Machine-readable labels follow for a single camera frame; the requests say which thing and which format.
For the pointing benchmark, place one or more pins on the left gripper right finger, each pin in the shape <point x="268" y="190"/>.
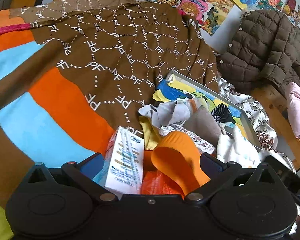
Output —
<point x="221" y="176"/>

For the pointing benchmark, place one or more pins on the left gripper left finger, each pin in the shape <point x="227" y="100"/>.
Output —
<point x="82" y="175"/>

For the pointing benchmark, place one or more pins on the white milk carton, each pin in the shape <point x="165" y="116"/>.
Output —
<point x="122" y="171"/>

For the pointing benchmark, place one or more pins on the orange silicone glove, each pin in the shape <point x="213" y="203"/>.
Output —
<point x="177" y="157"/>

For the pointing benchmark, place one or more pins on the white floral bedsheet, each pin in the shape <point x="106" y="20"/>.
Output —
<point x="259" y="120"/>

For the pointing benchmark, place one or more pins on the grey beige cloth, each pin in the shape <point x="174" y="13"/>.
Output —
<point x="186" y="115"/>

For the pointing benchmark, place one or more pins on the orange white tissue pack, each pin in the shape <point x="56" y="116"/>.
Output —
<point x="155" y="182"/>

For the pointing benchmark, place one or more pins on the colourful striped duvet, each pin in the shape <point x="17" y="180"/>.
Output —
<point x="35" y="119"/>

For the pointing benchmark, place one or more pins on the yellow cloth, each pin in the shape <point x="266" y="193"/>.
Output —
<point x="150" y="133"/>

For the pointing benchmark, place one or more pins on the pink folded blanket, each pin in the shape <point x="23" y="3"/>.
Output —
<point x="293" y="107"/>

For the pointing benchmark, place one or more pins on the brown PF patterned blanket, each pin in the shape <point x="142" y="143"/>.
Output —
<point x="141" y="42"/>

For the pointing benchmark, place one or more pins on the brown quilted jacket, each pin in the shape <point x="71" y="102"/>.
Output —
<point x="264" y="50"/>

